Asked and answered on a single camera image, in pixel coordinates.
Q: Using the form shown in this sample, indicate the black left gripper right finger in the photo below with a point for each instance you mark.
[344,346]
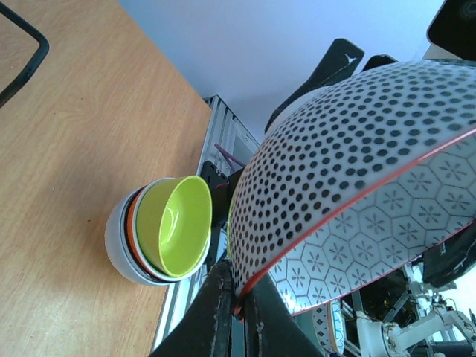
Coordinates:
[269,328]

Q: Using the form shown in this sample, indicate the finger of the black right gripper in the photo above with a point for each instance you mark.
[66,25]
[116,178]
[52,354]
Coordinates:
[337,64]
[378,61]

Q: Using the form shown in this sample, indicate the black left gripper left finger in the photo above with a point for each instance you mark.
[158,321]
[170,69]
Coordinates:
[206,326]

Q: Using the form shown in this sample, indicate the lime green bowl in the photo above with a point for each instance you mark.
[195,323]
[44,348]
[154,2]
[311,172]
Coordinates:
[172,221]

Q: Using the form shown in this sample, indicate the dotted patterned white bowl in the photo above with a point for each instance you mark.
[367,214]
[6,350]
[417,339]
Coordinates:
[363,177]

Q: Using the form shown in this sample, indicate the blue patterned plate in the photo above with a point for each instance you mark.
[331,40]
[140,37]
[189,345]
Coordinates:
[329,326]

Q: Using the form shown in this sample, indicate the white bottom stack bowl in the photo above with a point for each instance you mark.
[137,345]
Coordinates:
[120,254]

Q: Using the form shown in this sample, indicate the orange rimmed stack bowl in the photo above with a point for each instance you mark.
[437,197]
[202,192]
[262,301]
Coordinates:
[130,235]

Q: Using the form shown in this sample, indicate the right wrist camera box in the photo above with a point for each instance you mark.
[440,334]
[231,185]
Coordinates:
[453,28]

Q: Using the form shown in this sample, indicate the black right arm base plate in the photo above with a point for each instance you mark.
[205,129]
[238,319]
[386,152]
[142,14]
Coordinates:
[221,189]

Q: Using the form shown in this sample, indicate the black wire dish rack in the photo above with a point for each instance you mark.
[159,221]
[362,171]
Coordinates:
[23,49]

